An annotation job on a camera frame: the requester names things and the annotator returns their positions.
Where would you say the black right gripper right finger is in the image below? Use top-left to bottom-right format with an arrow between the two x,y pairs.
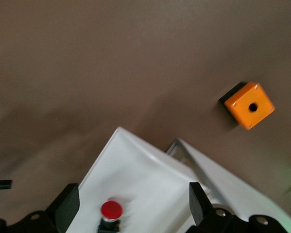
186,182 -> 233,233

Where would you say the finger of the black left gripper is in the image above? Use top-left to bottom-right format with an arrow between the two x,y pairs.
0,179 -> 13,190

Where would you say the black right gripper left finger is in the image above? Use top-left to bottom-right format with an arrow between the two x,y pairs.
14,183 -> 81,233

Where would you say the red push button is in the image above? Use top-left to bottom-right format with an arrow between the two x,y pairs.
98,200 -> 124,233

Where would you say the white plastic drawer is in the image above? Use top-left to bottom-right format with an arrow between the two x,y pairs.
65,126 -> 197,233

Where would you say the white drawer cabinet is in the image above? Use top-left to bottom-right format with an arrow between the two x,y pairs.
164,137 -> 291,233

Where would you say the orange button enclosure box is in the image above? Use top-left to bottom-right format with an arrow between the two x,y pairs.
219,82 -> 275,131

